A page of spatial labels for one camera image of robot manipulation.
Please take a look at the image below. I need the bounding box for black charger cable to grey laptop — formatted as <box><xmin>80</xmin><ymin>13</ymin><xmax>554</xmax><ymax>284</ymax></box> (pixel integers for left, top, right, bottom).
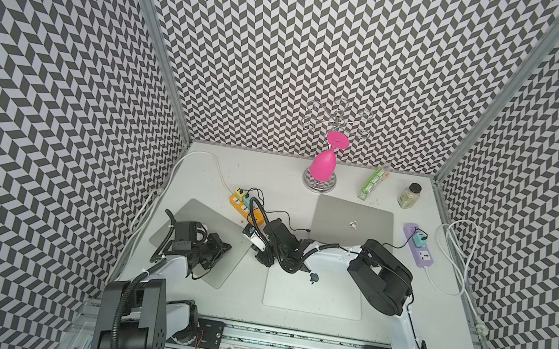
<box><xmin>243</xmin><ymin>185</ymin><xmax>318</xmax><ymax>235</ymax></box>

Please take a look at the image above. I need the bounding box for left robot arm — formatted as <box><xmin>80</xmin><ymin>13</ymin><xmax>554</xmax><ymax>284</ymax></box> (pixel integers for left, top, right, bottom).
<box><xmin>90</xmin><ymin>210</ymin><xmax>231</xmax><ymax>349</ymax></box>

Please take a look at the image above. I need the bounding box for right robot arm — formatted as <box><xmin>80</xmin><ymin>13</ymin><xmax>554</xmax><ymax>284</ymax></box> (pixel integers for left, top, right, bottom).
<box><xmin>254</xmin><ymin>219</ymin><xmax>427</xmax><ymax>349</ymax></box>

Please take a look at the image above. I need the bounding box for grey closed laptop left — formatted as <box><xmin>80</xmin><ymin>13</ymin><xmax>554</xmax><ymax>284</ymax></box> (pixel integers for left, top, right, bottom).
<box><xmin>148</xmin><ymin>199</ymin><xmax>251</xmax><ymax>289</ymax></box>

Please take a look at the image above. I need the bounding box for grey closed laptop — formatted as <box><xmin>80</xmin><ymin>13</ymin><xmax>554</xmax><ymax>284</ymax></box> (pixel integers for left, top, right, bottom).
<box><xmin>309</xmin><ymin>195</ymin><xmax>394</xmax><ymax>247</ymax></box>
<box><xmin>148</xmin><ymin>199</ymin><xmax>251</xmax><ymax>289</ymax></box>

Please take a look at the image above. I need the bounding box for grey closed laptop back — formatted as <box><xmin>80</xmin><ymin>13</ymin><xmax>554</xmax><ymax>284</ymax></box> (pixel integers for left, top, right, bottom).
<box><xmin>309</xmin><ymin>195</ymin><xmax>394</xmax><ymax>247</ymax></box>

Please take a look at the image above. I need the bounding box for white closed laptop front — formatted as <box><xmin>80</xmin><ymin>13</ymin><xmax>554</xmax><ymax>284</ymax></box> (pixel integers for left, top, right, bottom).
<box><xmin>262</xmin><ymin>250</ymin><xmax>362</xmax><ymax>321</ymax></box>

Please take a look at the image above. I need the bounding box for yellow charger adapter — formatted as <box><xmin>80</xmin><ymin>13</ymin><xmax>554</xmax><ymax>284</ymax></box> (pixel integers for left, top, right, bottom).
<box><xmin>234</xmin><ymin>188</ymin><xmax>247</xmax><ymax>201</ymax></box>

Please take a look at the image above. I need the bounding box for teal charger on purple strip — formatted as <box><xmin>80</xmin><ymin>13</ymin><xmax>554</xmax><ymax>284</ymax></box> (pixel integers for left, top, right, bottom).
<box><xmin>411</xmin><ymin>229</ymin><xmax>429</xmax><ymax>249</ymax></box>

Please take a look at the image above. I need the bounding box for orange power strip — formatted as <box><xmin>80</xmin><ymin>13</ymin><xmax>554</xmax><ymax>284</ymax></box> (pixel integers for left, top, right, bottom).
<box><xmin>230</xmin><ymin>191</ymin><xmax>265</xmax><ymax>226</ymax></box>

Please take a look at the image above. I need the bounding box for pink wine glass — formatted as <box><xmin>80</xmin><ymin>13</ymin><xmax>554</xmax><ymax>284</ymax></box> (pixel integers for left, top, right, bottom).
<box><xmin>309</xmin><ymin>131</ymin><xmax>350</xmax><ymax>183</ymax></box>

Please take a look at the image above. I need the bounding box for green snack packet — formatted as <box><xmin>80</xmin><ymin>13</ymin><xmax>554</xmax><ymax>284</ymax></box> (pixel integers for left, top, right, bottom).
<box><xmin>357</xmin><ymin>166</ymin><xmax>390</xmax><ymax>202</ymax></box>

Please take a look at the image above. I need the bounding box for small jar dark lid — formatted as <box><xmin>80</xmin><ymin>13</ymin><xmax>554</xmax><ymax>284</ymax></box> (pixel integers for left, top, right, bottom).
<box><xmin>398</xmin><ymin>183</ymin><xmax>422</xmax><ymax>209</ymax></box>

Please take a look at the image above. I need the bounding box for purple power strip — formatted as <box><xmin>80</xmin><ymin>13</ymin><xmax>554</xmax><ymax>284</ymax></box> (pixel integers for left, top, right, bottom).
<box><xmin>403</xmin><ymin>223</ymin><xmax>434</xmax><ymax>269</ymax></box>

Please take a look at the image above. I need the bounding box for metal glass rack stand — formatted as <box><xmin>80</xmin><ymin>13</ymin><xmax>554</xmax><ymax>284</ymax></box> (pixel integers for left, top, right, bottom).
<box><xmin>302</xmin><ymin>97</ymin><xmax>376</xmax><ymax>194</ymax></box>

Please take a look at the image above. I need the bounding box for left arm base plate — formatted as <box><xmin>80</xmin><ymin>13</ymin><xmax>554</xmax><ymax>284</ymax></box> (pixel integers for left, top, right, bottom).
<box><xmin>177</xmin><ymin>317</ymin><xmax>226</xmax><ymax>349</ymax></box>

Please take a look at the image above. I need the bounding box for white cord of orange strip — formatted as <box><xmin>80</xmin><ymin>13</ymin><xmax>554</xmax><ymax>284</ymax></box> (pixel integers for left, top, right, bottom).
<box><xmin>104</xmin><ymin>138</ymin><xmax>243</xmax><ymax>303</ymax></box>

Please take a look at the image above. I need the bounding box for black cable to white laptop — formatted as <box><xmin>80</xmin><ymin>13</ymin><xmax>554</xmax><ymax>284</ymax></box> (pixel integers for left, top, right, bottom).
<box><xmin>381</xmin><ymin>221</ymin><xmax>421</xmax><ymax>253</ymax></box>

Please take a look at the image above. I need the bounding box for white cord of purple strip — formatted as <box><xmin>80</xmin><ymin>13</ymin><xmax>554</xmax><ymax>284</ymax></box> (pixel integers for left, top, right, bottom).
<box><xmin>414</xmin><ymin>213</ymin><xmax>507</xmax><ymax>337</ymax></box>

